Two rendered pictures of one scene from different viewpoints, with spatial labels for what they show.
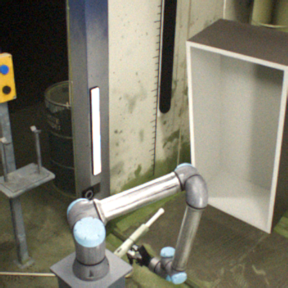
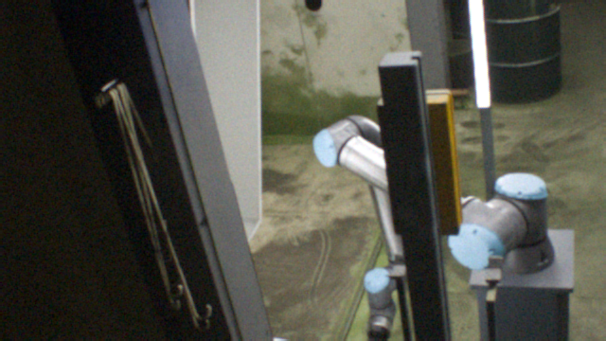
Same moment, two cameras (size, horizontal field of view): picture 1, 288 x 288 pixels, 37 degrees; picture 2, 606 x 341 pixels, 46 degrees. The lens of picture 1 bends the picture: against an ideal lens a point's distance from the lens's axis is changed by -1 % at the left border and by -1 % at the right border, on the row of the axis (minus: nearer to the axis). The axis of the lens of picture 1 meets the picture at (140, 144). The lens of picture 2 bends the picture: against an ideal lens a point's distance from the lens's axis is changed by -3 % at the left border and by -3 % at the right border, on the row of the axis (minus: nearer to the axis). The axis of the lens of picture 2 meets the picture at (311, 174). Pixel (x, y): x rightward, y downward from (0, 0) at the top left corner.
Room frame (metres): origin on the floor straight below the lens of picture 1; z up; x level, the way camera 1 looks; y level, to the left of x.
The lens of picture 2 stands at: (2.80, 1.76, 2.02)
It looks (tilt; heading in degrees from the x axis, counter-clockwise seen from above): 27 degrees down; 251
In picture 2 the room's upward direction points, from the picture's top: 11 degrees counter-clockwise
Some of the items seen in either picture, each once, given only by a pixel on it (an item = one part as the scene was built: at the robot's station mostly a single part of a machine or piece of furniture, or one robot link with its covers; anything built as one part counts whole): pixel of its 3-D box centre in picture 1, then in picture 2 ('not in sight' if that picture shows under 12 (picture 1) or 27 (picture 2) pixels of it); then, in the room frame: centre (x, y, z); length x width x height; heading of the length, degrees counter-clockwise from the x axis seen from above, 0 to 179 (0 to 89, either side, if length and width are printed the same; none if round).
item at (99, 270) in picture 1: (90, 260); (523, 242); (1.63, 0.24, 0.69); 0.19 x 0.19 x 0.10
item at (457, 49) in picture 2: not in sight; (456, 65); (0.10, -2.40, 0.14); 0.31 x 0.29 x 0.28; 48
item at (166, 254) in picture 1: (168, 259); (380, 287); (1.94, -0.19, 0.41); 0.12 x 0.09 x 0.12; 19
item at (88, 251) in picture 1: (89, 238); (520, 206); (1.64, 0.24, 0.83); 0.17 x 0.15 x 0.18; 19
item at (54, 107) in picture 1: (80, 137); not in sight; (3.38, 0.53, 0.44); 0.59 x 0.58 x 0.89; 28
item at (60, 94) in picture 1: (78, 94); not in sight; (3.38, 0.53, 0.86); 0.54 x 0.54 x 0.01
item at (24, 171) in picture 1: (23, 179); not in sight; (2.20, 0.72, 0.78); 0.31 x 0.23 x 0.01; 138
